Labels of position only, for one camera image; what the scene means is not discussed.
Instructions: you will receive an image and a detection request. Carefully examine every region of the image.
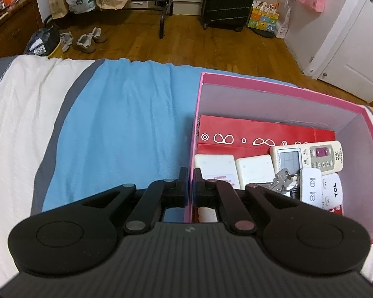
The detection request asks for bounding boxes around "black metal rack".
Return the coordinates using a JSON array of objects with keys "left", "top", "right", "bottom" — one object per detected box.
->
[{"left": 43, "top": 0, "right": 175, "bottom": 39}]

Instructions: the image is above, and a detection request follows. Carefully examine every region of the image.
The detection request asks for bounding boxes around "white door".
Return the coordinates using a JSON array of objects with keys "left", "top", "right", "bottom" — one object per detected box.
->
[{"left": 303, "top": 0, "right": 373, "bottom": 104}]

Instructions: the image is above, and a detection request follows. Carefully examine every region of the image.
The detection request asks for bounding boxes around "red patterned paper bag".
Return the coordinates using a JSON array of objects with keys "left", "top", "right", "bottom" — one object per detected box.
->
[{"left": 195, "top": 115, "right": 344, "bottom": 216}]

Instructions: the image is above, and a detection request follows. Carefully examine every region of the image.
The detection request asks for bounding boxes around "small white remote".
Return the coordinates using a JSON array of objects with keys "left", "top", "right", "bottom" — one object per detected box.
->
[{"left": 299, "top": 168, "right": 323, "bottom": 205}]

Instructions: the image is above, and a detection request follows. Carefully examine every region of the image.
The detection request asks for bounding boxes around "black suitcase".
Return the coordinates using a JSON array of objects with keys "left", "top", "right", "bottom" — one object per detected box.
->
[{"left": 201, "top": 0, "right": 261, "bottom": 32}]

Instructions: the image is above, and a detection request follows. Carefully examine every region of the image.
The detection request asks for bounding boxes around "striped bed sheet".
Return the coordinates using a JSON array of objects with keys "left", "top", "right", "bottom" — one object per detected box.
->
[{"left": 0, "top": 54, "right": 373, "bottom": 292}]

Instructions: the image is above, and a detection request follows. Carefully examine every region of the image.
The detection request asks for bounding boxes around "bunch of keys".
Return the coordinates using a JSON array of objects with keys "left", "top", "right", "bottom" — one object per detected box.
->
[{"left": 266, "top": 168, "right": 300, "bottom": 197}]

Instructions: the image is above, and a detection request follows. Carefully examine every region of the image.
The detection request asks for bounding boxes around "white remote black lettering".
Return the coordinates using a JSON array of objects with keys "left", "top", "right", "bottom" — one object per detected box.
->
[{"left": 320, "top": 173, "right": 343, "bottom": 210}]

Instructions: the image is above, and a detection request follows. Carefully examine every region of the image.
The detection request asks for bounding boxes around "brown shoe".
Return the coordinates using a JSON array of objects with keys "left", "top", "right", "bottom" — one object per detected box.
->
[
  {"left": 89, "top": 27, "right": 108, "bottom": 44},
  {"left": 72, "top": 34, "right": 97, "bottom": 53}
]

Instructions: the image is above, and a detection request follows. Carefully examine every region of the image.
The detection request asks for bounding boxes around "black plastic bag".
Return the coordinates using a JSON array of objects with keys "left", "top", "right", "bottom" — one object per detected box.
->
[{"left": 23, "top": 25, "right": 61, "bottom": 57}]

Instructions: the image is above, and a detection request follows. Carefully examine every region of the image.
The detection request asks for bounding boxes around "pink cardboard box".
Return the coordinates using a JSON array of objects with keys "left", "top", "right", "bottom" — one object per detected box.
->
[{"left": 183, "top": 72, "right": 373, "bottom": 246}]

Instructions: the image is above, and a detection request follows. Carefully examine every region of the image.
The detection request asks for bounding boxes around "white sneaker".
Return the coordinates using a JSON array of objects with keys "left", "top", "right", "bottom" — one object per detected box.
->
[{"left": 60, "top": 32, "right": 74, "bottom": 53}]

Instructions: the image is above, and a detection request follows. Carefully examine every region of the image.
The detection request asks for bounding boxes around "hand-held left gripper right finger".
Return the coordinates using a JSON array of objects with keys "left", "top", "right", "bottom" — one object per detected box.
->
[{"left": 193, "top": 168, "right": 302, "bottom": 236}]

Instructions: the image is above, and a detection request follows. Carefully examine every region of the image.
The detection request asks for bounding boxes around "yellow bin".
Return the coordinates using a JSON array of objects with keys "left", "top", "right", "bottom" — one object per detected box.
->
[{"left": 48, "top": 42, "right": 64, "bottom": 59}]

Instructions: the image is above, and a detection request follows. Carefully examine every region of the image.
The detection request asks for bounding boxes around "black round tray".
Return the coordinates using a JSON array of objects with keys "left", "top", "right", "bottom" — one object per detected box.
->
[{"left": 251, "top": 26, "right": 276, "bottom": 39}]

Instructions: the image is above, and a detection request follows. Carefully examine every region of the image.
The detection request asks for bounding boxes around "colourful gift bag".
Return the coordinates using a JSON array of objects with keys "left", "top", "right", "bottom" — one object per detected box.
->
[{"left": 246, "top": 1, "right": 280, "bottom": 33}]

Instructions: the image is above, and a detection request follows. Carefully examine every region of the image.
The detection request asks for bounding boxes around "white green plastic bag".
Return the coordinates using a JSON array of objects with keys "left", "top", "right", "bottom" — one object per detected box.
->
[{"left": 63, "top": 0, "right": 97, "bottom": 14}]

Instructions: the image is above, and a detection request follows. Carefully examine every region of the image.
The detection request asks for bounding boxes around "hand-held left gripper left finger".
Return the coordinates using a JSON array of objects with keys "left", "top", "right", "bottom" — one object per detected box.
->
[{"left": 81, "top": 167, "right": 189, "bottom": 236}]

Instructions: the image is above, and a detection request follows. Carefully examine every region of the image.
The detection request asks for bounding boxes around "large remote with screen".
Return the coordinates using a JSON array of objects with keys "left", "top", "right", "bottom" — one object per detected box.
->
[{"left": 270, "top": 141, "right": 343, "bottom": 174}]

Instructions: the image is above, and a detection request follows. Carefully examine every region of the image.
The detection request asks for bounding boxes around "wooden cabinet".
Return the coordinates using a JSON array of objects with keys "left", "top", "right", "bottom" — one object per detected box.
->
[{"left": 0, "top": 0, "right": 44, "bottom": 59}]

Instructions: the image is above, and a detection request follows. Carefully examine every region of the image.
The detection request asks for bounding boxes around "plain white adapter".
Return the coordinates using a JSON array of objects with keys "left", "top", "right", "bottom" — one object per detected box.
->
[{"left": 235, "top": 155, "right": 276, "bottom": 190}]

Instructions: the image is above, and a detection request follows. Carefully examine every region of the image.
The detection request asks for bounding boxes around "white adapter with label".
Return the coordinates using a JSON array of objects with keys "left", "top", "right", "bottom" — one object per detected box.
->
[{"left": 194, "top": 154, "right": 240, "bottom": 223}]

